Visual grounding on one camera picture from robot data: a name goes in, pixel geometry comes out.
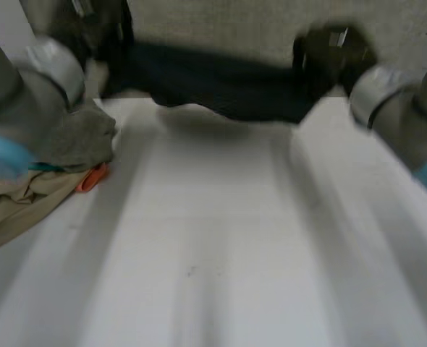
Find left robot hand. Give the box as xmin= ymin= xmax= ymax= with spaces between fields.
xmin=49 ymin=0 xmax=135 ymax=73

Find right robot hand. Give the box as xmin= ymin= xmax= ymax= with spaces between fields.
xmin=292 ymin=24 xmax=378 ymax=100

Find dark blue cloth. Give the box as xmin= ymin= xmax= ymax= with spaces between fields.
xmin=99 ymin=40 xmax=339 ymax=126

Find grey towel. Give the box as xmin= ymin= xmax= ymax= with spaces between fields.
xmin=48 ymin=98 xmax=117 ymax=174

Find teal towel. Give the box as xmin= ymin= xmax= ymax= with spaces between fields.
xmin=28 ymin=161 xmax=64 ymax=173

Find coral towel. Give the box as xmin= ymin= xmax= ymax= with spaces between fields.
xmin=76 ymin=162 xmax=110 ymax=194

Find beige shorts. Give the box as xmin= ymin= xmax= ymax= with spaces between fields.
xmin=0 ymin=164 xmax=95 ymax=254

